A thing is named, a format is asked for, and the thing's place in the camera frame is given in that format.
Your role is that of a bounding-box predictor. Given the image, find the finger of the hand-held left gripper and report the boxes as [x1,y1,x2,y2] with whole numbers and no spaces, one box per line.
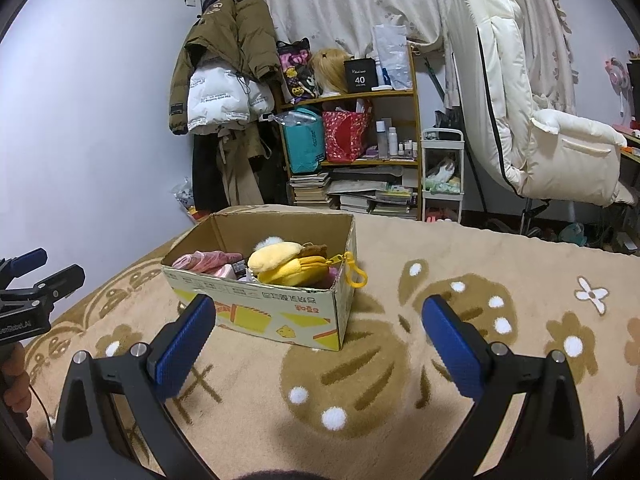
[0,247,48,281]
[0,264,86,311]

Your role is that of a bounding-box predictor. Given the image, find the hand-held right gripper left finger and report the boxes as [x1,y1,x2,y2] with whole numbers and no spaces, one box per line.
[52,294,217,480]

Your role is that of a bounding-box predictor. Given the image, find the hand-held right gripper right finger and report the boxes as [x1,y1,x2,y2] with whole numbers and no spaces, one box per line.
[421,294,588,480]

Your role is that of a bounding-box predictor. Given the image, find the cardboard box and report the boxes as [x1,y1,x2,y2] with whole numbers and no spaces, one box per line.
[161,211,357,352]

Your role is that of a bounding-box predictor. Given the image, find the pink fluffy plush keychain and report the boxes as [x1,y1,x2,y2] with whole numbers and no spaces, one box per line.
[171,251,246,277]

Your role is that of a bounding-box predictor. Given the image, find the yellow pouch with clip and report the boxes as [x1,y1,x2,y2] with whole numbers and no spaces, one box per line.
[257,251,368,289]

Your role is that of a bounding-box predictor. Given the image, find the person's left hand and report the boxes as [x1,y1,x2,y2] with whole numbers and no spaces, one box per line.
[2,344,32,411]

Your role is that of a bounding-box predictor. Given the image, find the beige flower blanket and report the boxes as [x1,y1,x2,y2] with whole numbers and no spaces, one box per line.
[22,204,640,480]

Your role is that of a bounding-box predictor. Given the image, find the clear plastic bag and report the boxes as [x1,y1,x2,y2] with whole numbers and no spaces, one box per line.
[172,177,208,223]

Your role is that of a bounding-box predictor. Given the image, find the white trolley cart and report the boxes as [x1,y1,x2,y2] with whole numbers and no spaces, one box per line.
[420,128,465,224]

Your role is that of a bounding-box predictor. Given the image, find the teal slippers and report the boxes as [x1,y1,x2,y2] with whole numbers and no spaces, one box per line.
[560,222,588,246]

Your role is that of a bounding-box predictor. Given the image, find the black garment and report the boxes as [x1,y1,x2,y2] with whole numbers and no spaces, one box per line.
[192,132,226,211]

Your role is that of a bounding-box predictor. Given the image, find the beige trench coat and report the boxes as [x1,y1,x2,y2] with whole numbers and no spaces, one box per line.
[220,127,266,206]

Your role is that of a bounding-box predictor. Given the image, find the stack of books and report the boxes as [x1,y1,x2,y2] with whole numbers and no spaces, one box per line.
[289,166,420,218]

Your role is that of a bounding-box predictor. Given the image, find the wooden corner shelf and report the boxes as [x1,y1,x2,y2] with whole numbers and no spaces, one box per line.
[277,45,421,221]

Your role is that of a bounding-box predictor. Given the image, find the teal bag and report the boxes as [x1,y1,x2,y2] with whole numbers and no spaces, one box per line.
[280,109,326,173]

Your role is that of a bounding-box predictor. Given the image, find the white puffer jacket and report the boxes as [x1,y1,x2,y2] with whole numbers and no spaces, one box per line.
[187,60,275,133]

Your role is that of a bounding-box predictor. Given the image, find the red patterned gift bag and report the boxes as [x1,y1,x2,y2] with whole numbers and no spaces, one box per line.
[322,107,373,163]

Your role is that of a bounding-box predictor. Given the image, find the cream reclining chair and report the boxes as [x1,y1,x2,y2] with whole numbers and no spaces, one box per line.
[446,0,638,208]

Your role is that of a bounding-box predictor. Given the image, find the wooden desk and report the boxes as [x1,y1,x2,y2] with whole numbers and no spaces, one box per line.
[620,130,640,161]

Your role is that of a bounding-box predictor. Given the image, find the black box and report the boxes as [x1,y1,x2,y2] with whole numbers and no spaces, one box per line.
[343,58,377,93]

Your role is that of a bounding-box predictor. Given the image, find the black printed tote bag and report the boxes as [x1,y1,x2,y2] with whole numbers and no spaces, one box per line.
[276,39,321,101]

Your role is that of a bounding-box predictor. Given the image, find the brown parka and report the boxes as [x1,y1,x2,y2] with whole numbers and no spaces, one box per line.
[169,0,281,136]

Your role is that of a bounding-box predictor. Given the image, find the white plastic bag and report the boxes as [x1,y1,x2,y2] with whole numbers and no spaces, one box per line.
[372,24,413,91]

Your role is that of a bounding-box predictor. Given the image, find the blond wig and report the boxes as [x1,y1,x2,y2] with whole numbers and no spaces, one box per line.
[307,48,351,97]

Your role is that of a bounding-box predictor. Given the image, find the pink desk fan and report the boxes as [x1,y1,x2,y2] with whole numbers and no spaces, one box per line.
[605,56,632,126]

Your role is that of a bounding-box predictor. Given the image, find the white curtain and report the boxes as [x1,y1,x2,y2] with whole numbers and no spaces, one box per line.
[252,0,576,111]

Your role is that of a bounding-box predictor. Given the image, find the black cable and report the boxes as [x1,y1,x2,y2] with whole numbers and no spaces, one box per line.
[30,385,53,441]

